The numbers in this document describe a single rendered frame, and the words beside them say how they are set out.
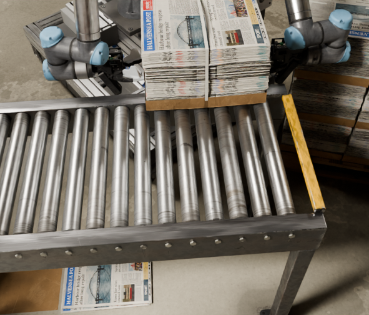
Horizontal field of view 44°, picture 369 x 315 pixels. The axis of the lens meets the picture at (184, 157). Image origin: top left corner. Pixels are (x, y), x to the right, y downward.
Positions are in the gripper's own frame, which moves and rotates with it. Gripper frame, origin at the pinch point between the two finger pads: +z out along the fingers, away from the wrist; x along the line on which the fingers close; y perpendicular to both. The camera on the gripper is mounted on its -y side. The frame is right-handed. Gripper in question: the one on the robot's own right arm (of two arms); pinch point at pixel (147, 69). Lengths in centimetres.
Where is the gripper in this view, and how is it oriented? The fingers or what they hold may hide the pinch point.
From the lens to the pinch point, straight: 163.3
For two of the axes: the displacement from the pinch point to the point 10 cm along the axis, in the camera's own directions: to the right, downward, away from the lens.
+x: -0.6, -7.4, 6.7
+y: -0.3, -6.7, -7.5
